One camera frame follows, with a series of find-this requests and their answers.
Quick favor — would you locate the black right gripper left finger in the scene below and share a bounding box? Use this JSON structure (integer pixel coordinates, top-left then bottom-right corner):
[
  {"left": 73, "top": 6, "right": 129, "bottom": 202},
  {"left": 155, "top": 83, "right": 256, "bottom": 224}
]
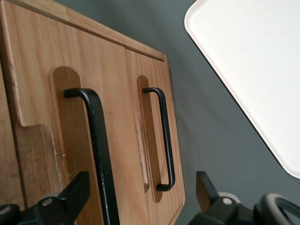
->
[{"left": 34, "top": 171, "right": 91, "bottom": 225}]

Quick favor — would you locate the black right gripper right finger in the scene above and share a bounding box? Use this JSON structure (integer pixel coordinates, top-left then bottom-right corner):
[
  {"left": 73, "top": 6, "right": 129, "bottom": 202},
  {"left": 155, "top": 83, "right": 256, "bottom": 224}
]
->
[{"left": 187, "top": 171, "right": 254, "bottom": 225}]

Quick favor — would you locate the black metal drawer handle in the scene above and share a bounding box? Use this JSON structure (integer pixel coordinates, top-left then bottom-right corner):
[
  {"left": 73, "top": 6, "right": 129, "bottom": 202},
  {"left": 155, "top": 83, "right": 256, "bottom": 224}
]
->
[
  {"left": 63, "top": 88, "right": 120, "bottom": 225},
  {"left": 142, "top": 87, "right": 176, "bottom": 192}
]

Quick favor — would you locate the wooden drawer cabinet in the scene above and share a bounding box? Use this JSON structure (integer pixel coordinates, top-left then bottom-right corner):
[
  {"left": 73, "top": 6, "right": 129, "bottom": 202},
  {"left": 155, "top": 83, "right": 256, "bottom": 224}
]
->
[{"left": 0, "top": 0, "right": 186, "bottom": 225}]

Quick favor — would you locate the white plastic tray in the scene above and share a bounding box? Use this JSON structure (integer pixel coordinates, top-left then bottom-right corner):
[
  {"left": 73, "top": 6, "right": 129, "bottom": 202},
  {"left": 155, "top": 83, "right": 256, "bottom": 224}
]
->
[{"left": 184, "top": 0, "right": 300, "bottom": 179}]

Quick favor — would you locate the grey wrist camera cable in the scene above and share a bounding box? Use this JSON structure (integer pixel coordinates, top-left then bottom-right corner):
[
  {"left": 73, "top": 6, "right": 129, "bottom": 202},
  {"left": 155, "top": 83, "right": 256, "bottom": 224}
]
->
[{"left": 254, "top": 193, "right": 300, "bottom": 225}]

